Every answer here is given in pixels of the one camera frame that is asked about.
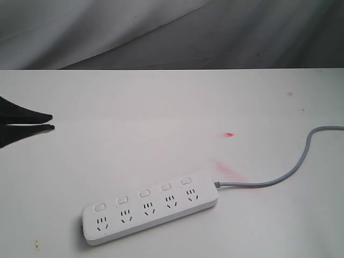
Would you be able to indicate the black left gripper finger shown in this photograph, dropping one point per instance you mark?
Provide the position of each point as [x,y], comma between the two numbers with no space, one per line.
[14,114]
[14,133]

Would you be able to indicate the white five-outlet power strip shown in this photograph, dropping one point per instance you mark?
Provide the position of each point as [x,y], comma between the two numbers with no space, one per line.
[128,213]

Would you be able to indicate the grey backdrop cloth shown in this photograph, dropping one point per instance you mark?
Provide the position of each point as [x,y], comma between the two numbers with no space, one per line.
[171,34]

